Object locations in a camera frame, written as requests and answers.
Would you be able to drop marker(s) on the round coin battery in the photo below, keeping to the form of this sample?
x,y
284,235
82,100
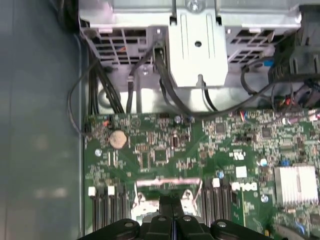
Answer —
x,y
118,139

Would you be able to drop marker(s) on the metal socket cover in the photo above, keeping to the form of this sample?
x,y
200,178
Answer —
x,y
167,183

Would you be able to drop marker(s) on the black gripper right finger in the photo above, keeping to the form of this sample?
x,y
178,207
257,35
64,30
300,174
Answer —
x,y
178,210

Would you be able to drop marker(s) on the RAM slot black clips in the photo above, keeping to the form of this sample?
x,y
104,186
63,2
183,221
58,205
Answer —
x,y
102,210
226,205
205,205
121,205

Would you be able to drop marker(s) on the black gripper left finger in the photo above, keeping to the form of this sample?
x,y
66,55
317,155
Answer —
x,y
165,207

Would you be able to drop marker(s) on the silver CPU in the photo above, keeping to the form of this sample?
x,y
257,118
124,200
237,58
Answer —
x,y
147,210

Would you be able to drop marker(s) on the green RAM stick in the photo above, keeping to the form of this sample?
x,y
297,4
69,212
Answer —
x,y
239,210

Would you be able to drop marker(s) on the green motherboard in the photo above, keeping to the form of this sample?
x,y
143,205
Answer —
x,y
175,160

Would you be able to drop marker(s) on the black PC case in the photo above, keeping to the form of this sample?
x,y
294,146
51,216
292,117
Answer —
x,y
37,125

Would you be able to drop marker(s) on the metal disk bay cage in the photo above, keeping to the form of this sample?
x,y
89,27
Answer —
x,y
250,15

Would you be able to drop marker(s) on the silver chipset heatsink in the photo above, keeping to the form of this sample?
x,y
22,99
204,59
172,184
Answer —
x,y
295,185

